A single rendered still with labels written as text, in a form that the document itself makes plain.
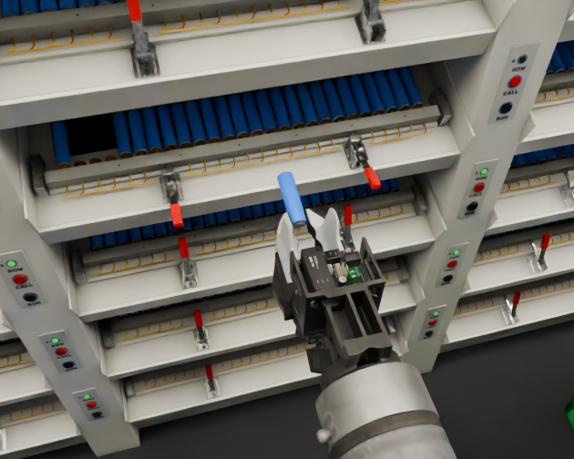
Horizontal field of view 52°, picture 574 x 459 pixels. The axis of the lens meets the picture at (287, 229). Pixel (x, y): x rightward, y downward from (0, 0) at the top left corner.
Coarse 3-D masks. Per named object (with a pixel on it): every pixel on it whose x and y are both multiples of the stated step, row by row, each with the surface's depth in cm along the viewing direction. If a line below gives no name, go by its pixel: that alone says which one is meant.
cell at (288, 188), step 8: (280, 176) 65; (288, 176) 64; (280, 184) 64; (288, 184) 64; (288, 192) 63; (296, 192) 64; (288, 200) 63; (296, 200) 63; (288, 208) 63; (296, 208) 63; (296, 216) 62; (304, 216) 63; (296, 224) 62; (304, 224) 63
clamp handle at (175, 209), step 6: (168, 186) 77; (174, 186) 78; (174, 192) 77; (174, 198) 76; (174, 204) 75; (174, 210) 75; (174, 216) 74; (180, 216) 74; (174, 222) 73; (180, 222) 73
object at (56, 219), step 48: (432, 96) 88; (48, 144) 81; (192, 144) 83; (384, 144) 86; (432, 144) 86; (48, 192) 78; (144, 192) 79; (192, 192) 80; (240, 192) 81; (48, 240) 79
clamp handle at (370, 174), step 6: (360, 150) 82; (360, 156) 82; (360, 162) 81; (366, 162) 81; (366, 168) 80; (372, 168) 80; (366, 174) 79; (372, 174) 79; (372, 180) 78; (378, 180) 78; (372, 186) 78; (378, 186) 78
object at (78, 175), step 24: (360, 120) 84; (384, 120) 84; (408, 120) 85; (432, 120) 87; (216, 144) 80; (240, 144) 81; (264, 144) 81; (288, 144) 82; (72, 168) 77; (96, 168) 77; (120, 168) 78; (144, 168) 79; (96, 192) 78
